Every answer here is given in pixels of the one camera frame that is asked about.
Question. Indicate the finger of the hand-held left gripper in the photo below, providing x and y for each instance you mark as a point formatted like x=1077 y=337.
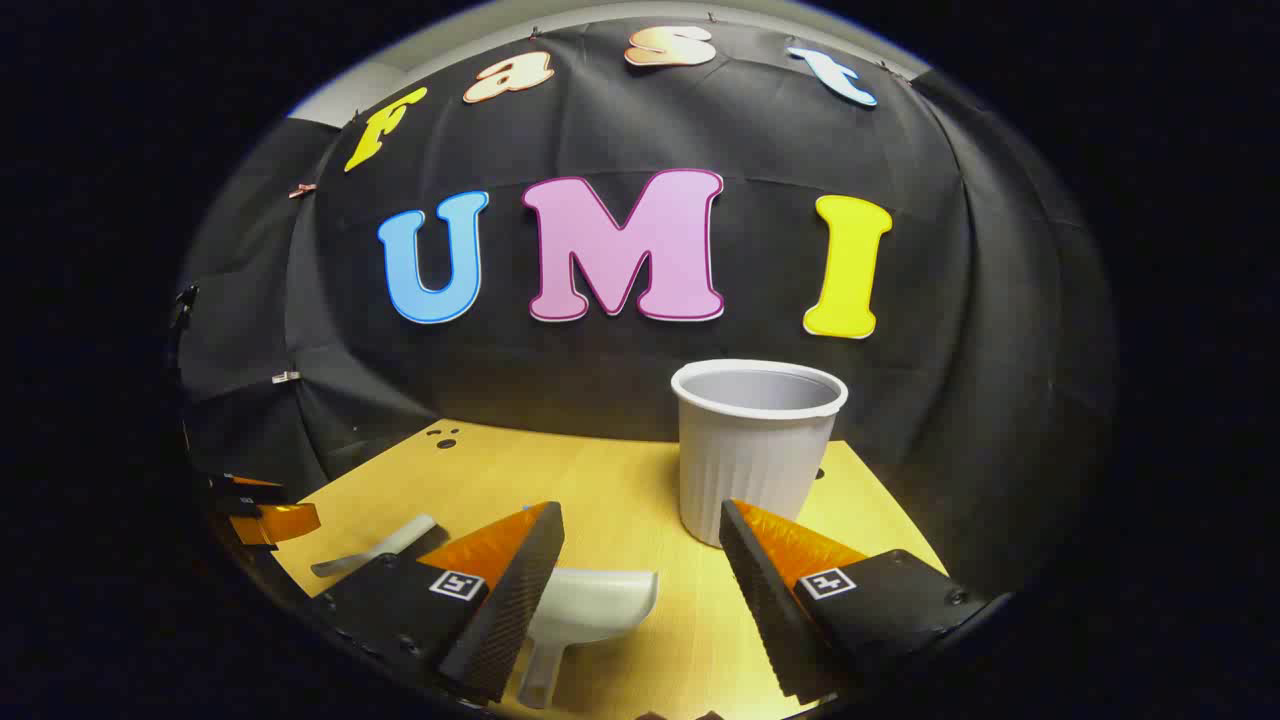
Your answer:
x=285 y=522
x=245 y=488

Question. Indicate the white plastic dustpan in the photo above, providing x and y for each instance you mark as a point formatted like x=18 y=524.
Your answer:
x=590 y=605

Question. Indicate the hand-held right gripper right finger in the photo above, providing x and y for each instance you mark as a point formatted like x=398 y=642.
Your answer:
x=765 y=600

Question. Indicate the black backdrop cloth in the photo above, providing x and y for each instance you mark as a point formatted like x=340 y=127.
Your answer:
x=560 y=380

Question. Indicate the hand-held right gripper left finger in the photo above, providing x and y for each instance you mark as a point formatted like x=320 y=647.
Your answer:
x=510 y=610

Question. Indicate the light wooden desktop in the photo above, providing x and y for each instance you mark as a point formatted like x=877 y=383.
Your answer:
x=620 y=490

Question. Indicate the white ribbed garbage bin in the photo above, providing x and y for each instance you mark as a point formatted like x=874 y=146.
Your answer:
x=750 y=470

